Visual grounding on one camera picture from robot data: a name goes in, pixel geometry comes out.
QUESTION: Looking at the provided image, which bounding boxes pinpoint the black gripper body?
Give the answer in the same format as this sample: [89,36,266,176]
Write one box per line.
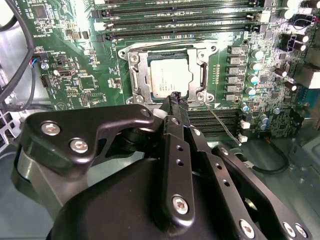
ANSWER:
[47,128,234,240]

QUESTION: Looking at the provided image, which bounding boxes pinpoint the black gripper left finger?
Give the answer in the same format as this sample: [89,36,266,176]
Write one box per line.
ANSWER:
[11,92,197,230]

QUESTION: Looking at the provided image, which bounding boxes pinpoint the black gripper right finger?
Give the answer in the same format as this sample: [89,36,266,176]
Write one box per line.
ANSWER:
[181,99,313,240]

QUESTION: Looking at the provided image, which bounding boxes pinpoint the metal locking lever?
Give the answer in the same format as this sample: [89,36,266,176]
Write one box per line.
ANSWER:
[119,39,219,57]
[202,99,243,147]

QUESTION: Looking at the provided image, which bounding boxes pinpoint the silver CPU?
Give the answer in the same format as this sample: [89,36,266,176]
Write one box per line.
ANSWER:
[149,58,195,99]

